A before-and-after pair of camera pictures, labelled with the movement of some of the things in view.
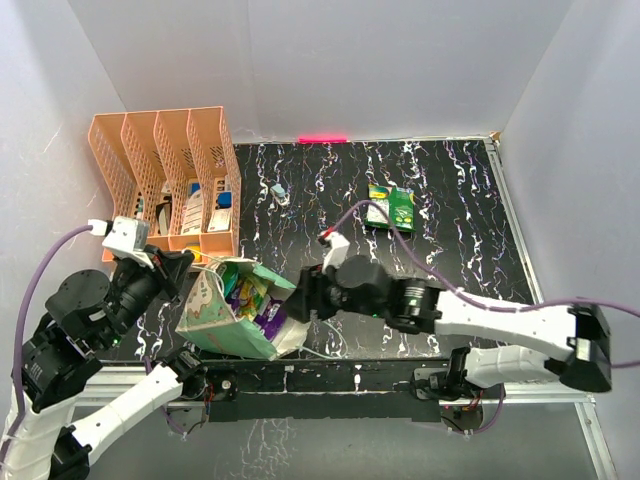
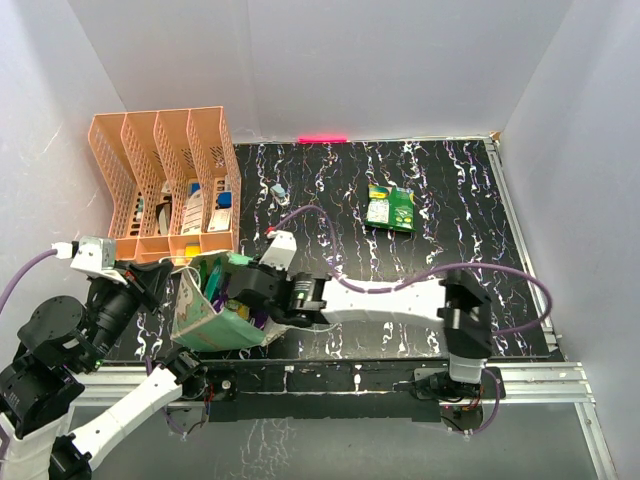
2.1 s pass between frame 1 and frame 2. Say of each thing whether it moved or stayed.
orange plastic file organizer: stayed
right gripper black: moved
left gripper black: moved
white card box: stayed
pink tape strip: stayed
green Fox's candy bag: stayed
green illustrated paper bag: moved
